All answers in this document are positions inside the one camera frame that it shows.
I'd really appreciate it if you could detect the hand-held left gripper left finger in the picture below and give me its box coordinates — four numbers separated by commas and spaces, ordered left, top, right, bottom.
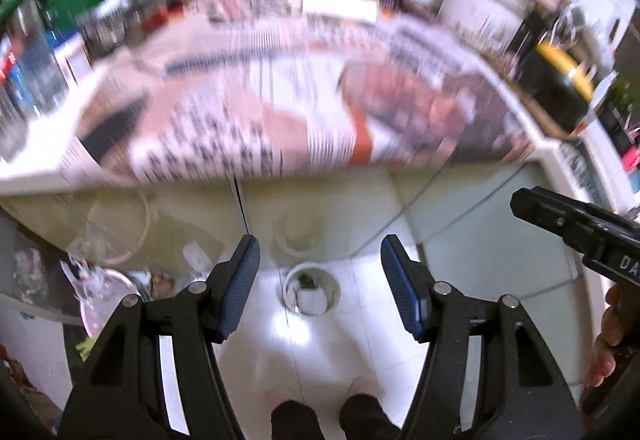
62, 235, 261, 440

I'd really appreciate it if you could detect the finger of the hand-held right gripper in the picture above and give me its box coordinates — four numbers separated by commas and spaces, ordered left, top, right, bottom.
510, 187, 593, 251

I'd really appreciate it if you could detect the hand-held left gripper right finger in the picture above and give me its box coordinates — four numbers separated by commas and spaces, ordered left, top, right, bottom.
380, 235, 585, 440

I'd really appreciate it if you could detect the translucent white plastic cup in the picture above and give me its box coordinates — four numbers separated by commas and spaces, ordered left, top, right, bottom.
281, 262, 342, 317

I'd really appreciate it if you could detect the person's right hand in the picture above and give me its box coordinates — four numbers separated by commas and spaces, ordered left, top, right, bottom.
586, 287, 628, 389

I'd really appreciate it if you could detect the pink basin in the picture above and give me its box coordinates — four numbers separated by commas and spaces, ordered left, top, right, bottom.
79, 269, 147, 339

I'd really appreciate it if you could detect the black and yellow appliance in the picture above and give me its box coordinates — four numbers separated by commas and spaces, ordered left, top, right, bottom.
516, 41, 597, 137

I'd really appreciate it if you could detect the green potted plant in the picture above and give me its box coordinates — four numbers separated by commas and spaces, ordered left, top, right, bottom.
597, 77, 640, 173

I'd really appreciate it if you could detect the person's left leg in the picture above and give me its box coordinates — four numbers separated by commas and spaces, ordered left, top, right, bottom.
270, 392, 322, 440

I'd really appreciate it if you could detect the clear plastic bag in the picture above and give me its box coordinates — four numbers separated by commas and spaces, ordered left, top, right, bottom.
59, 240, 128, 321

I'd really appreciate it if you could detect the printed tablecloth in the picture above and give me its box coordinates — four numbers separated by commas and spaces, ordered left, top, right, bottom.
57, 0, 543, 187

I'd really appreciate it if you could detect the white rice cooker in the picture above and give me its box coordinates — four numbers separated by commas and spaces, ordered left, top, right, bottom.
439, 0, 532, 56

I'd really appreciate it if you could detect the white flat box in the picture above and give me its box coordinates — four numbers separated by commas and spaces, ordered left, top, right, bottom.
302, 0, 379, 22

